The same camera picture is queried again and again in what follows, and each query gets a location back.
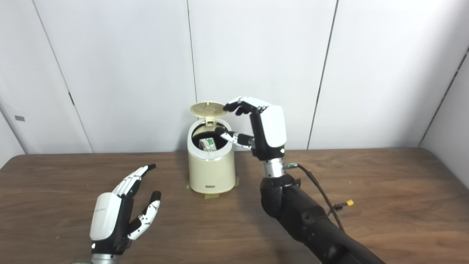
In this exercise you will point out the cream round bin lid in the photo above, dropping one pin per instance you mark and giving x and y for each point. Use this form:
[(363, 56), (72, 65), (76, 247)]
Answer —
[(207, 109)]

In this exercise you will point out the white green milk carton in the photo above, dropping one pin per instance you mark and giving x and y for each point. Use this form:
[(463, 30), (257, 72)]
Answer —
[(209, 144)]

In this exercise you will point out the small grey wall label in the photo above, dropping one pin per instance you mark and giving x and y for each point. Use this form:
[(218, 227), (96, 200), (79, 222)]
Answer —
[(19, 118)]

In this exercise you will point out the cream-colored bin body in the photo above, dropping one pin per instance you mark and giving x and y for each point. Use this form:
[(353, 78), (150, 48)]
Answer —
[(211, 172)]

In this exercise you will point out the dark wall panel hinge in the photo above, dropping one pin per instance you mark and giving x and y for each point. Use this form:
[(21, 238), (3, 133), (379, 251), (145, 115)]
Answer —
[(71, 98)]

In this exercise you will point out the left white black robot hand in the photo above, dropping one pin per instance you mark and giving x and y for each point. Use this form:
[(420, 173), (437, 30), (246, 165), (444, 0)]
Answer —
[(106, 216)]

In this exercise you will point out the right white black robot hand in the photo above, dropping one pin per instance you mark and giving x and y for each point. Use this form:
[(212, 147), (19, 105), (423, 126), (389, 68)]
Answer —
[(273, 128)]

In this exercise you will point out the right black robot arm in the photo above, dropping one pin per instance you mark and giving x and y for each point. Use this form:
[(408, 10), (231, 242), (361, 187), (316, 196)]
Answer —
[(304, 216)]

